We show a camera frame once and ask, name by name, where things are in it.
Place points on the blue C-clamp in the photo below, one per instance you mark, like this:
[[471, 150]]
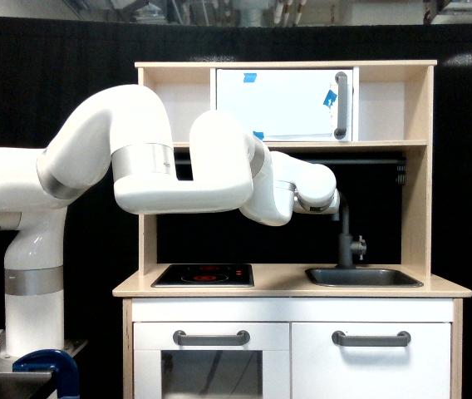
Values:
[[60, 363]]

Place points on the grey faucet valve handle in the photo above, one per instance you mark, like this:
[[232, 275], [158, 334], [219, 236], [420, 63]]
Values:
[[359, 247]]

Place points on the blue tape right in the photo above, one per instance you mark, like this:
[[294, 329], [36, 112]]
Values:
[[330, 99]]

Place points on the grey microwave door handle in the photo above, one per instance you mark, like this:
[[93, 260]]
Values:
[[342, 104]]

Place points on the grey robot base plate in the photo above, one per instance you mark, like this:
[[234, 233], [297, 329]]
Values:
[[71, 346]]

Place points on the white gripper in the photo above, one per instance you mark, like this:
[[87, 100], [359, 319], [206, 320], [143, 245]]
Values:
[[301, 207]]

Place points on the grey toy sink basin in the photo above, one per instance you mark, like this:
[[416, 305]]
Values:
[[371, 277]]

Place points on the grey oven door handle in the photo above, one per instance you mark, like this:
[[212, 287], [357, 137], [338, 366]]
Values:
[[240, 338]]

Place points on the blue tape bottom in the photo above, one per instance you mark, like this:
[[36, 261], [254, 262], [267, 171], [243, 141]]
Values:
[[259, 135]]

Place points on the grey cabinet door handle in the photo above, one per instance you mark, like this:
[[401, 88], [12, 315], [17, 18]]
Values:
[[401, 339]]

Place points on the black toy stovetop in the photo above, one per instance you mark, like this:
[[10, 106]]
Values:
[[206, 275]]

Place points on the white oven door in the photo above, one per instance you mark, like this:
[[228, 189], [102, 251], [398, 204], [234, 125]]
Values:
[[259, 369]]

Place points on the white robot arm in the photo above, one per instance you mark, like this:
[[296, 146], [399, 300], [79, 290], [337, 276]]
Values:
[[125, 130]]

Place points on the wooden toy kitchen frame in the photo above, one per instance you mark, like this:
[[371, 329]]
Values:
[[394, 113]]

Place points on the blue tape top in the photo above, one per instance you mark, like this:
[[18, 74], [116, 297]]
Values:
[[249, 77]]

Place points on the grey hanging rail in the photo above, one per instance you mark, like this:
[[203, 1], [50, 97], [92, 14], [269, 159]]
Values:
[[327, 162]]

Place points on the white cabinet door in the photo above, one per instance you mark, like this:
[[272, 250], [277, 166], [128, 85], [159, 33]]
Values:
[[322, 369]]

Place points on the blue tape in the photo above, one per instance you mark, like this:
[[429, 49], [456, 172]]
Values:
[[249, 77], [330, 99], [259, 135]]

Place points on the white microwave door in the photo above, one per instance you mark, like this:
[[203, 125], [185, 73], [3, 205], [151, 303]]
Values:
[[286, 104]]

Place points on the grey toy faucet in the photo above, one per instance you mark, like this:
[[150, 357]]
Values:
[[345, 239]]

